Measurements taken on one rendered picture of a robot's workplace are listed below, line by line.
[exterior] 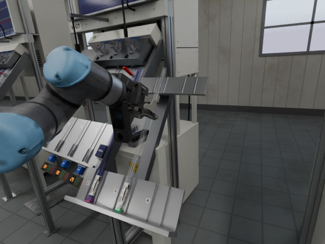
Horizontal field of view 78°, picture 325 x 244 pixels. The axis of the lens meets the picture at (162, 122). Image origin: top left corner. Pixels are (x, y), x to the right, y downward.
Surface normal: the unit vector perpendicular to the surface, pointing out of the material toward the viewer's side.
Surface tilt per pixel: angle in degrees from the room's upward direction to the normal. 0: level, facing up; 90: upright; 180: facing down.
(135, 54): 43
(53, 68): 60
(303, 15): 90
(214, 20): 90
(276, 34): 90
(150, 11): 90
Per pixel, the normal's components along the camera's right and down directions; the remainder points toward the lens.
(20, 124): 0.72, -0.68
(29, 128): 0.90, -0.44
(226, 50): -0.41, 0.31
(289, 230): -0.06, -0.95
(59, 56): -0.40, -0.21
